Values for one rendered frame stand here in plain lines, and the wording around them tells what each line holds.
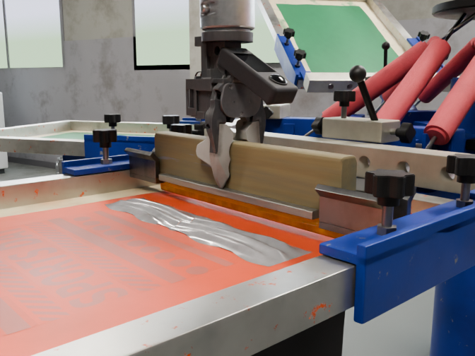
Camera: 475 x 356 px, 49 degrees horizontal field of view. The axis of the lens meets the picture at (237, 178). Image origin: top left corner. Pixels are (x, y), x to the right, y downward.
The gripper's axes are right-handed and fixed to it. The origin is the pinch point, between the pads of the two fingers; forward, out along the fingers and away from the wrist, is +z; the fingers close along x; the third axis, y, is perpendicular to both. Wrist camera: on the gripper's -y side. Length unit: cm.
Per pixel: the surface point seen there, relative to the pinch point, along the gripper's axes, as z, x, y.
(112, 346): 1.9, 34.6, -27.6
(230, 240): 4.6, 10.4, -10.3
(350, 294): 4.3, 13.1, -29.1
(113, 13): -87, -247, 484
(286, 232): 5.3, 1.2, -10.7
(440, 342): 54, -75, 4
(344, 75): -15, -98, 56
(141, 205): 4.6, 9.1, 11.0
